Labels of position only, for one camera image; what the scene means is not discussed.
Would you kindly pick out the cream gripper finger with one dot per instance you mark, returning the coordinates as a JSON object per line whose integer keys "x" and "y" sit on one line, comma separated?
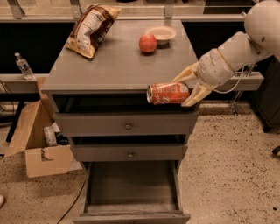
{"x": 188, "y": 74}
{"x": 199, "y": 92}

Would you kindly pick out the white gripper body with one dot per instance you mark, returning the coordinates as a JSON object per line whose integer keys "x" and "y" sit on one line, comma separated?
{"x": 213, "y": 67}

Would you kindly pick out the red coke can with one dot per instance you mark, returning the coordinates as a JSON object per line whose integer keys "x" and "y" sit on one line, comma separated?
{"x": 167, "y": 93}

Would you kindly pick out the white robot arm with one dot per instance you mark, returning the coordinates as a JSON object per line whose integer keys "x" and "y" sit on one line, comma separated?
{"x": 260, "y": 40}

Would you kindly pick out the grey top drawer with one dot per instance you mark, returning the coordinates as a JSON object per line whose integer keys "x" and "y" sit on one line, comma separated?
{"x": 104, "y": 125}

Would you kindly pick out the grey wooden drawer cabinet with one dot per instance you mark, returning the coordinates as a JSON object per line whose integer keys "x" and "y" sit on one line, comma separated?
{"x": 115, "y": 80}

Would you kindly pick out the grey middle drawer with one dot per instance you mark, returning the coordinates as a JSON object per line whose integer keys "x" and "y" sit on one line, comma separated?
{"x": 128, "y": 152}

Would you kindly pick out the grey open bottom drawer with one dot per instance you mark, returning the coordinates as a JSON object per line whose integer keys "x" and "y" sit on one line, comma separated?
{"x": 141, "y": 192}

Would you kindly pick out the can inside cardboard box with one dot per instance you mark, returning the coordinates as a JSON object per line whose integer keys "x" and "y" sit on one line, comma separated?
{"x": 50, "y": 136}

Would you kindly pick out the white paper bowl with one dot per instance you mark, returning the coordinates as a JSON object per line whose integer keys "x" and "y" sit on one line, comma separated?
{"x": 163, "y": 34}

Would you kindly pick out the red apple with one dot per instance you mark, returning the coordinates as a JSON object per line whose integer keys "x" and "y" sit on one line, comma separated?
{"x": 147, "y": 43}

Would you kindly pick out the brown chip bag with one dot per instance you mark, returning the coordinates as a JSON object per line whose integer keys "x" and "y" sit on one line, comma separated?
{"x": 91, "y": 28}

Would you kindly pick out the clear plastic water bottle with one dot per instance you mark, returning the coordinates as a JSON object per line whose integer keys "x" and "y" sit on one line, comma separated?
{"x": 24, "y": 67}

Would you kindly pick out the open cardboard box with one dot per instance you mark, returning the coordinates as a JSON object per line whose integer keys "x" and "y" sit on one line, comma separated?
{"x": 29, "y": 138}

